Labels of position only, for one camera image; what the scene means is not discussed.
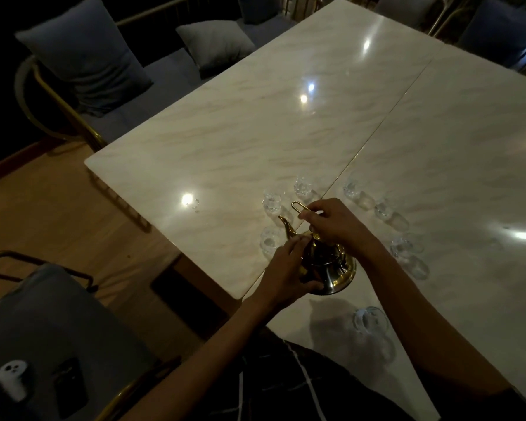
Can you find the person's left hand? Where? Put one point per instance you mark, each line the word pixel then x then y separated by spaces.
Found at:
pixel 287 280

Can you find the person's right hand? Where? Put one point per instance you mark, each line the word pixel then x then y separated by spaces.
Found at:
pixel 339 223

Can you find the gold metal teapot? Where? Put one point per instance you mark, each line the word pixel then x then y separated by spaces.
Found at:
pixel 333 276

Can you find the person's right forearm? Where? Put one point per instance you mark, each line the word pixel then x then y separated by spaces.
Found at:
pixel 434 328

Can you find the person's left forearm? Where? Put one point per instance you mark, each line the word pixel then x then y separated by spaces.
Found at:
pixel 201 368

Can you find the dark plaid shirt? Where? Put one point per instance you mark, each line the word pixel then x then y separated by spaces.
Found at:
pixel 289 381

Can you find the dark table base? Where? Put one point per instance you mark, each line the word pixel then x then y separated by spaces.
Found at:
pixel 188 302

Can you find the white marble table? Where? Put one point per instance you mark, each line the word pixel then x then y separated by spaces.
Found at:
pixel 245 140

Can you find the grey chair with gold legs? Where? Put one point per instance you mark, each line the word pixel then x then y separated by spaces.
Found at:
pixel 403 8

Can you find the dark grey cushion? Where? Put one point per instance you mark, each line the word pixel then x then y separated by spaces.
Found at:
pixel 258 8

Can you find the black phone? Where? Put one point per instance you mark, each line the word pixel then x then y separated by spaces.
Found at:
pixel 70 388

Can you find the blue chair with gold legs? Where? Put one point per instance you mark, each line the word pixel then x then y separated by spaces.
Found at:
pixel 495 30

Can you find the white plastic device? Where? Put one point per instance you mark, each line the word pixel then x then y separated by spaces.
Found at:
pixel 12 381

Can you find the large slate blue cushion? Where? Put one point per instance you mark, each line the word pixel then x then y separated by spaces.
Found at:
pixel 83 52

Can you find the grey bench with gold frame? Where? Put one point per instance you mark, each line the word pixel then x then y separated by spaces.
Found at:
pixel 171 74

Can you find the grey chair black gold frame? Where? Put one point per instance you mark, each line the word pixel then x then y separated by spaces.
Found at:
pixel 61 320

